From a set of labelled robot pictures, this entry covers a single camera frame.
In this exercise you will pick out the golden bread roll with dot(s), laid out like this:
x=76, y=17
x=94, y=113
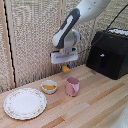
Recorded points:
x=66, y=69

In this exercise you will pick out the pink mug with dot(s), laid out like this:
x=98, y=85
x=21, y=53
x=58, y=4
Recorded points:
x=72, y=86

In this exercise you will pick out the black box appliance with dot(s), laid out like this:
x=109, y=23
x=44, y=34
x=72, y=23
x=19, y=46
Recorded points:
x=108, y=53

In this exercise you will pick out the yellow food piece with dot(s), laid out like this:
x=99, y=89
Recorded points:
x=49, y=87

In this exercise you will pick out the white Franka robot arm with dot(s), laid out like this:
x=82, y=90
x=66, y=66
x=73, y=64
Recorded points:
x=77, y=20

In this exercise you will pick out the small white bowl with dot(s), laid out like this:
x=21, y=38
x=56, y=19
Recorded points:
x=49, y=86

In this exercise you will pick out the white patterned plate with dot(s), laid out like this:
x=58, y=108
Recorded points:
x=25, y=103

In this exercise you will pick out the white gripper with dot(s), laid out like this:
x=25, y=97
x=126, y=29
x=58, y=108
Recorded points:
x=64, y=57

